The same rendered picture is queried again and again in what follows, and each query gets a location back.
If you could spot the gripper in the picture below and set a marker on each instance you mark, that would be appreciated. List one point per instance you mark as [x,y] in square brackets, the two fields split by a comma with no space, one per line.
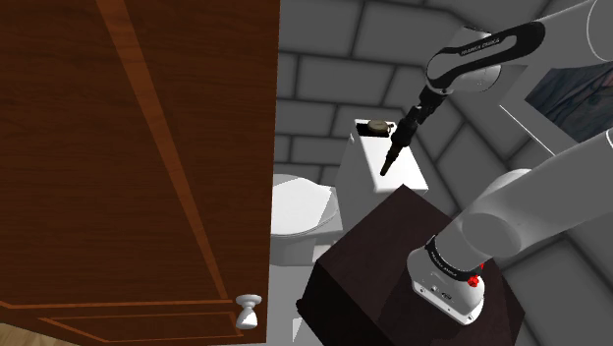
[406,129]

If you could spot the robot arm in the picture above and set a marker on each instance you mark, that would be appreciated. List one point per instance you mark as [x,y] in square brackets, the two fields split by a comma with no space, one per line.
[503,225]

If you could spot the brown round flat object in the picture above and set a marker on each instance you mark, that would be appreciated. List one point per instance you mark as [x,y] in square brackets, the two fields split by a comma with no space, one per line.
[378,126]

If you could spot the white toilet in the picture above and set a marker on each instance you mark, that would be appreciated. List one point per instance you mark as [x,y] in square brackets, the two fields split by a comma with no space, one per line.
[298,206]

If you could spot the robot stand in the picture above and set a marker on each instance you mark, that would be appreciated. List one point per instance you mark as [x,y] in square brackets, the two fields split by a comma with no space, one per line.
[364,268]

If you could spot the brown wooden cabinet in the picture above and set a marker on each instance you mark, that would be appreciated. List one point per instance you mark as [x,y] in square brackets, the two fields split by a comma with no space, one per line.
[95,167]

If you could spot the white framed wall picture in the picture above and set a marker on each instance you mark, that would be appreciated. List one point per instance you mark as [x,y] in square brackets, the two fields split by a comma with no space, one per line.
[577,98]

